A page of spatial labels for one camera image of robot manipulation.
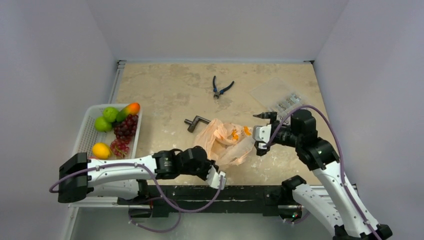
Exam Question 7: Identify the black metal base rail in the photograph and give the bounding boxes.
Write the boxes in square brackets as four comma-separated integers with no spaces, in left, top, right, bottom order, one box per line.
[116,184,311,220]

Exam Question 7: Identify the green fake apple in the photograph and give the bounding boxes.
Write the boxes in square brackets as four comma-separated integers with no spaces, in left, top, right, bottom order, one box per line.
[94,116,113,132]

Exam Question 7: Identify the white plastic perforated basket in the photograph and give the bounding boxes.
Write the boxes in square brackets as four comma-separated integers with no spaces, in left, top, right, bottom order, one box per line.
[72,103,143,159]

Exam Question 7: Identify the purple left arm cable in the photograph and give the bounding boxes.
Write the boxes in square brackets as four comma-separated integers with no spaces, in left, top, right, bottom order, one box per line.
[48,161,226,233]

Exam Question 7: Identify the clear plastic screw box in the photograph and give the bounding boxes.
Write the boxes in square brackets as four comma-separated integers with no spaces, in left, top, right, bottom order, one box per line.
[250,77,307,120]

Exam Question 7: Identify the grey metal crank handle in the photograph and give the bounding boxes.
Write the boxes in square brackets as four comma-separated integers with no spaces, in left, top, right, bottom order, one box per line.
[184,115,211,133]

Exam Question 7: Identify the blue handled pliers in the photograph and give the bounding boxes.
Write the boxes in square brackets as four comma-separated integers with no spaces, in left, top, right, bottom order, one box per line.
[212,75,235,100]

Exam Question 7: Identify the translucent orange plastic bag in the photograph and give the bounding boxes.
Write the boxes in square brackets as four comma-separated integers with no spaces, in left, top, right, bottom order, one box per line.
[193,118,255,169]

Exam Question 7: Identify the light red fake grape bunch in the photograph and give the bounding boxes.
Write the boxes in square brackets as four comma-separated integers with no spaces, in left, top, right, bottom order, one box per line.
[109,139,130,159]

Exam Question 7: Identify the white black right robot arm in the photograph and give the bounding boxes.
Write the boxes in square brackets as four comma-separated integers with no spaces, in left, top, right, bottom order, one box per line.
[252,107,393,240]

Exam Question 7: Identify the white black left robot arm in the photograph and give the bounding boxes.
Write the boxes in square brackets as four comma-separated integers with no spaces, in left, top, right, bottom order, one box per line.
[49,146,227,205]

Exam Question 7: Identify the dark red fake grape bunch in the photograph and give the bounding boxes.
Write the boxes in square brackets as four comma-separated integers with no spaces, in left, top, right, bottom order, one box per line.
[113,114,139,139]

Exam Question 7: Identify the yellow fake lemon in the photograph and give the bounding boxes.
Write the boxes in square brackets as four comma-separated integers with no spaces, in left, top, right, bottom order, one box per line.
[91,142,112,160]

